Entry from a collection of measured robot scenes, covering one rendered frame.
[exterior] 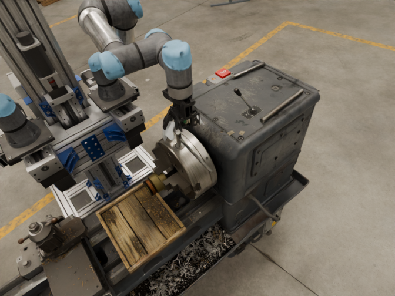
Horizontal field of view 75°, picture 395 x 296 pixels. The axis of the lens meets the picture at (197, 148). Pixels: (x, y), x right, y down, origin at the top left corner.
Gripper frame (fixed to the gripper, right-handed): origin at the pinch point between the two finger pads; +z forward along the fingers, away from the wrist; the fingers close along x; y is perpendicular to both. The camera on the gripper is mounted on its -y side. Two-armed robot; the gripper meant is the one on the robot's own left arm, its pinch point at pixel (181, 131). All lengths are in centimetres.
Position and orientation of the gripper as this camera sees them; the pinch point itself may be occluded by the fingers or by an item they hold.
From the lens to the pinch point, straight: 95.8
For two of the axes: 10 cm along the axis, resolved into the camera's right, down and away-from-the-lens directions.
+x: 8.5, -4.3, 3.0
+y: 5.2, 6.7, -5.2
